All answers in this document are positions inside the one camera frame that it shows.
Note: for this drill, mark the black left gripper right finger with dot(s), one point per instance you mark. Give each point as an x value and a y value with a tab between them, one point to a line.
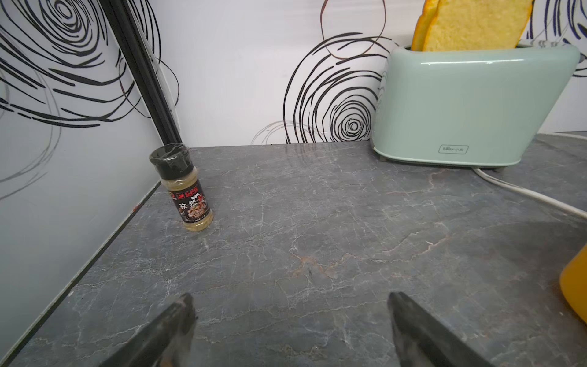
421	340

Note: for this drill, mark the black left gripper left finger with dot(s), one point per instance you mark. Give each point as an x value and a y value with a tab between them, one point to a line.
165	341

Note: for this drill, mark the yellow plastic storage box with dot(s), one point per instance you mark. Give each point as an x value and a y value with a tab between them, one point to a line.
573	284

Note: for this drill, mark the spice bottle black cap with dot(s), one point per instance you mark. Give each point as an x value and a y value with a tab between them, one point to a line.
180	177

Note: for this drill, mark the mint green toaster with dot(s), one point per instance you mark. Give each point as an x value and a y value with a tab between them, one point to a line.
473	108

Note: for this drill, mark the yellow toast slice front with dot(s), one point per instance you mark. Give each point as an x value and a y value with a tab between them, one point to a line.
474	25

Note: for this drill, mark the orange toast slice back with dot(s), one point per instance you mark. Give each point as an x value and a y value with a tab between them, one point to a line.
423	23

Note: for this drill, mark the black corner frame post left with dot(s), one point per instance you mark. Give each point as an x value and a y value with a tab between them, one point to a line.
130	40

